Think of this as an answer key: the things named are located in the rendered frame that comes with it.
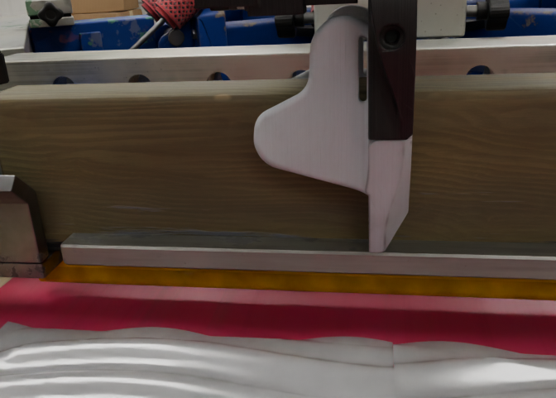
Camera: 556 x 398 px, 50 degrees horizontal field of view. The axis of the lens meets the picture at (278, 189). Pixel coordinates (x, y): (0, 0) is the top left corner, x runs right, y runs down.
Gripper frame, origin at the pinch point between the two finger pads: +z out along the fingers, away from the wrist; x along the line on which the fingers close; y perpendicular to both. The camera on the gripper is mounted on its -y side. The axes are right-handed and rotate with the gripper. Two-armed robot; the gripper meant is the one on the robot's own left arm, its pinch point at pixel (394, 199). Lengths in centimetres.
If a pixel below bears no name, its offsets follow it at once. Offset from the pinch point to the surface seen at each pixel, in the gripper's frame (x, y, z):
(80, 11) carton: -369, 201, 15
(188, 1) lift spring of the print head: -59, 27, -5
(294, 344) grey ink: 4.2, 4.1, 4.9
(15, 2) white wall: -413, 276, 9
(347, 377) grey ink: 6.5, 1.8, 4.6
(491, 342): 2.8, -4.0, 5.3
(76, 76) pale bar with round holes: -22.2, 25.9, -1.9
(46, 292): 0.4, 17.6, 5.3
